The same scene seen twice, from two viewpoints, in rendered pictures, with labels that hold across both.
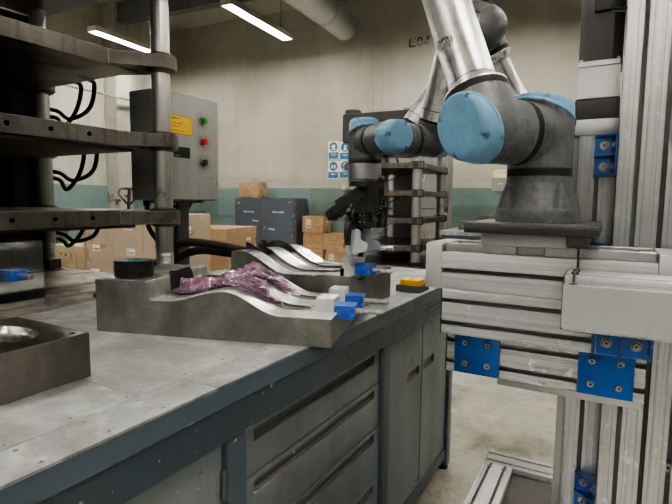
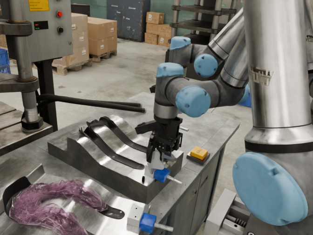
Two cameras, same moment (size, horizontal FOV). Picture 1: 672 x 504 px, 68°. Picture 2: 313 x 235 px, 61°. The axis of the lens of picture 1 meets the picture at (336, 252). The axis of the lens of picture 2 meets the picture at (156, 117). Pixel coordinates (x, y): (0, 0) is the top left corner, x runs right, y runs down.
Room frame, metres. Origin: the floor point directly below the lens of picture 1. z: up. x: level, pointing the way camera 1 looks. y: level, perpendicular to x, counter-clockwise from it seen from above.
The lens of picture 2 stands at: (0.54, -0.05, 1.47)
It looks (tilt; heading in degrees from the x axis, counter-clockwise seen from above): 26 degrees down; 1
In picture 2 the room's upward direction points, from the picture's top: 5 degrees clockwise
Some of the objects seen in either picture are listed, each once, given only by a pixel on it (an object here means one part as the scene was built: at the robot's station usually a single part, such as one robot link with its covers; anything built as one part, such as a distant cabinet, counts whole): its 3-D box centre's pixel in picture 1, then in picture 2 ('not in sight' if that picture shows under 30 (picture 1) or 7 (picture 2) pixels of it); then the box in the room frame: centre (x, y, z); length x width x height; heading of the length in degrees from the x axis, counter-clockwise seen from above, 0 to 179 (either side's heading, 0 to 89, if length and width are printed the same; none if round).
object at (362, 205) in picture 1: (365, 205); (166, 132); (1.26, -0.07, 1.06); 0.09 x 0.08 x 0.12; 60
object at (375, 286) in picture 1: (294, 271); (114, 148); (1.44, 0.12, 0.87); 0.50 x 0.26 x 0.14; 60
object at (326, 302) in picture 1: (350, 310); not in sight; (0.99, -0.03, 0.86); 0.13 x 0.05 x 0.05; 78
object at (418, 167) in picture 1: (402, 205); (207, 17); (6.02, -0.79, 1.03); 1.54 x 0.94 x 2.06; 155
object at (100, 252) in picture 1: (148, 256); (51, 38); (5.34, 2.02, 0.47); 1.22 x 0.80 x 0.94; 69
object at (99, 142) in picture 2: (296, 255); (115, 140); (1.43, 0.11, 0.92); 0.35 x 0.16 x 0.09; 60
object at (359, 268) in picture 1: (369, 269); (164, 175); (1.26, -0.08, 0.90); 0.13 x 0.05 x 0.05; 61
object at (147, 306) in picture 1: (234, 299); (55, 214); (1.09, 0.22, 0.86); 0.50 x 0.26 x 0.11; 78
